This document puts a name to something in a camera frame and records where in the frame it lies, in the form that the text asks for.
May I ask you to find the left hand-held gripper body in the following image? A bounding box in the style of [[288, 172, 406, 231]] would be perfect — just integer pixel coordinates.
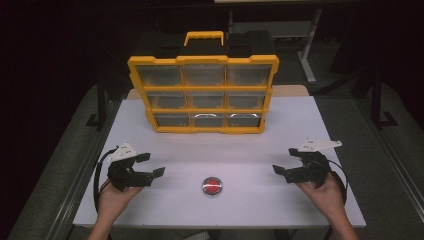
[[107, 142, 154, 193]]

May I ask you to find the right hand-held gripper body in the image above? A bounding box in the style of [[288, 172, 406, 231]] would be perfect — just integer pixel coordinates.
[[284, 137, 343, 188]]

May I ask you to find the round red-lidded case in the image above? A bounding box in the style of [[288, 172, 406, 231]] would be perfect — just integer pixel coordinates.
[[201, 176, 223, 197]]

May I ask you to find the yellow parts organizer case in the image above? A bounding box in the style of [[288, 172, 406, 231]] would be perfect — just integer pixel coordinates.
[[127, 30, 280, 135]]

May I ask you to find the person's left hand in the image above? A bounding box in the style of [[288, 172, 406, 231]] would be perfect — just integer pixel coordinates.
[[98, 184, 145, 223]]

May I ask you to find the person's right hand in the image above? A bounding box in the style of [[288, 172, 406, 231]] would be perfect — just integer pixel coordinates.
[[294, 171, 348, 224]]

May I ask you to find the black metal stand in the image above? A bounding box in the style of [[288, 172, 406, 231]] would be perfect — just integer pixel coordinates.
[[370, 71, 399, 130], [85, 74, 113, 131]]

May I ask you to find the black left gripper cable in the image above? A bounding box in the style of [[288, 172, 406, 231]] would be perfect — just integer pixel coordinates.
[[93, 145, 120, 214]]

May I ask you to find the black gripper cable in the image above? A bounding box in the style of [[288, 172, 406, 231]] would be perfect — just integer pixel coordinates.
[[93, 145, 120, 214], [328, 159, 350, 205]]

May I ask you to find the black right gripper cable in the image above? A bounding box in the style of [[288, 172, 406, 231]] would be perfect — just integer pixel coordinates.
[[328, 159, 350, 205]]

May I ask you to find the aluminium floor rail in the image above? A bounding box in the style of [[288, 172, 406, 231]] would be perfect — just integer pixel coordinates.
[[356, 99, 424, 214], [46, 99, 121, 240]]

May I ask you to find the white metal desk frame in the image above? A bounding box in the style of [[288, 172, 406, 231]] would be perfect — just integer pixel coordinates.
[[228, 9, 323, 84]]

